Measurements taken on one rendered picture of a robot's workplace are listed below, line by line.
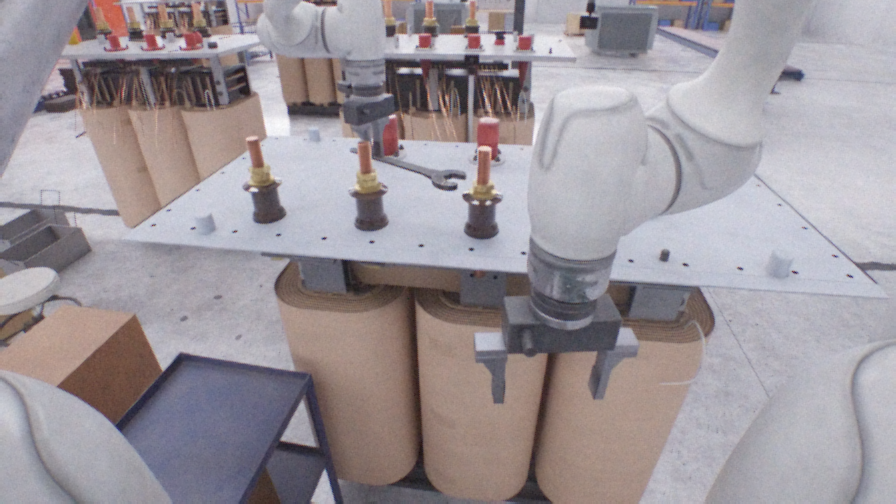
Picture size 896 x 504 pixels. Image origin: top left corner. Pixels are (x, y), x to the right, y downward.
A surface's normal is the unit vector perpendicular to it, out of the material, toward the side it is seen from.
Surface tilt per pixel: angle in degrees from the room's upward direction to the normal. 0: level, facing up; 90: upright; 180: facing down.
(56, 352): 0
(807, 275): 0
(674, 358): 90
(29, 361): 0
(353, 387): 90
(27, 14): 77
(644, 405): 90
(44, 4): 83
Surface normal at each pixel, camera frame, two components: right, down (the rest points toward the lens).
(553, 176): -0.74, 0.25
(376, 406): 0.20, 0.48
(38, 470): 0.88, -0.48
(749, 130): 0.27, 0.12
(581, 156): -0.40, 0.33
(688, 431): 0.00, -0.87
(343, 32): -0.15, 0.48
